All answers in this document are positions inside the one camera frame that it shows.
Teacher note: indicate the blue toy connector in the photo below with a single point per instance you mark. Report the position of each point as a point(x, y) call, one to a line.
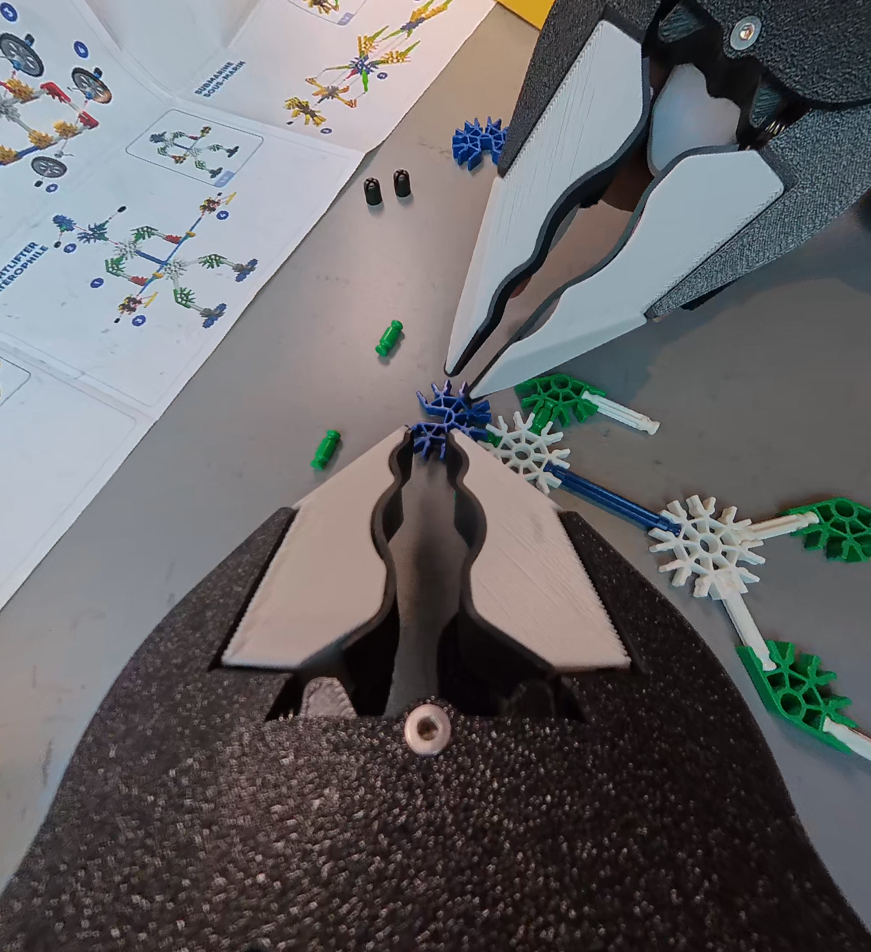
point(450, 424)
point(480, 141)

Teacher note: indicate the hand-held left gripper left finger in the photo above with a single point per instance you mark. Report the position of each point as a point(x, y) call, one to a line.
point(309, 587)

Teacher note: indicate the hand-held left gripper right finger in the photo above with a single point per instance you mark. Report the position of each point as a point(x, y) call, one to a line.
point(547, 587)

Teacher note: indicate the person's right hand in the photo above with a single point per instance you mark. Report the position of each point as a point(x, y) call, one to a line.
point(625, 186)

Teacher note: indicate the white green blue toy assembly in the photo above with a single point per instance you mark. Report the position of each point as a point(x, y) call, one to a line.
point(707, 547)

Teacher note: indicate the folded paper instruction sheet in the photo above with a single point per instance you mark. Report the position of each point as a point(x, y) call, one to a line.
point(279, 193)

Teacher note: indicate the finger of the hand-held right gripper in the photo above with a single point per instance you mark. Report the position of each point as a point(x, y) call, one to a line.
point(688, 223)
point(569, 134)

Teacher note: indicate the yellow plastic bin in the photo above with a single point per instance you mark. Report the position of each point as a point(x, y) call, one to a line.
point(525, 9)

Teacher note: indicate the small black toy connector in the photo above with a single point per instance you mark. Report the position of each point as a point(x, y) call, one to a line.
point(373, 193)
point(402, 184)

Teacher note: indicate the green short toy rod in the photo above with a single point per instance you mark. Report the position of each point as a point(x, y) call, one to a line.
point(389, 338)
point(325, 448)
point(491, 439)

